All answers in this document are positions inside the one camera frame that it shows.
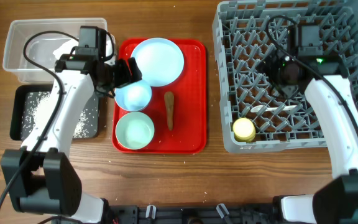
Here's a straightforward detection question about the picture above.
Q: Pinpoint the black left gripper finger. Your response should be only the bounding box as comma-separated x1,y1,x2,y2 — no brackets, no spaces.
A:
113,59,132,87
127,57,142,83

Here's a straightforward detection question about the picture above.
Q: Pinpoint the brown carrot-like vegetable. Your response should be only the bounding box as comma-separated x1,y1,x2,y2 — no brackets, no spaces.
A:
164,91,175,131

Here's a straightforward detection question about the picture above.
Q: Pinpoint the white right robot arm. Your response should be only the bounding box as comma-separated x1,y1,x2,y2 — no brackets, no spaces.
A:
257,24,358,223

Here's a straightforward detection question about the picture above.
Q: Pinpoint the black waste tray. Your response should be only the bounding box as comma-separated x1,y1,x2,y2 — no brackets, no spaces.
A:
10,85,98,141

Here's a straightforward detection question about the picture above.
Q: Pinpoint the red plastic tray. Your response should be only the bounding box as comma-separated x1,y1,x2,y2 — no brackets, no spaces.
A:
111,39,208,154

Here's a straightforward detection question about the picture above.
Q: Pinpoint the light blue plate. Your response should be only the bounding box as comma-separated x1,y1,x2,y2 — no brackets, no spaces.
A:
131,37,185,87

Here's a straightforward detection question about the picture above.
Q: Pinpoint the white crumpled tissue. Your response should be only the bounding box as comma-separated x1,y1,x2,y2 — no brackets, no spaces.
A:
53,39,78,60

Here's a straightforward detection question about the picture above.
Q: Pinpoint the mint green bowl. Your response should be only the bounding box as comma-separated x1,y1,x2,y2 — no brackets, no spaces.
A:
115,112,155,150

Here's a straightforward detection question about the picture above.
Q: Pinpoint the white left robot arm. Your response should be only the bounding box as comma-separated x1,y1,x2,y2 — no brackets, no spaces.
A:
1,26,142,223

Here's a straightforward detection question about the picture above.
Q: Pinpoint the clear plastic bin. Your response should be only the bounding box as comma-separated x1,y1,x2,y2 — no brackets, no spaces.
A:
2,17,108,84

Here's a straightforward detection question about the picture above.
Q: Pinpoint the white plastic spoon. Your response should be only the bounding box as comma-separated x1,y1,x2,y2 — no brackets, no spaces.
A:
250,105,296,113

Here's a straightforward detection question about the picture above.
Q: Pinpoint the light blue bowl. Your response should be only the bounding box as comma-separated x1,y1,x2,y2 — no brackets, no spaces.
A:
114,80,152,111

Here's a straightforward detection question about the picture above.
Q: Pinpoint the white rice pile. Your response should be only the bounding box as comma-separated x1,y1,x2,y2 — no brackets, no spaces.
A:
20,91,99,141

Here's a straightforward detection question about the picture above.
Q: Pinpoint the grey dishwasher rack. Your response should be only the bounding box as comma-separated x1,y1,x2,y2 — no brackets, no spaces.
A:
212,1,358,153

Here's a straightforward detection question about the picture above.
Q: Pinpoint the yellow plastic cup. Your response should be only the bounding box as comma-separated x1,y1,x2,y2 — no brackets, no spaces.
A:
232,118,256,142

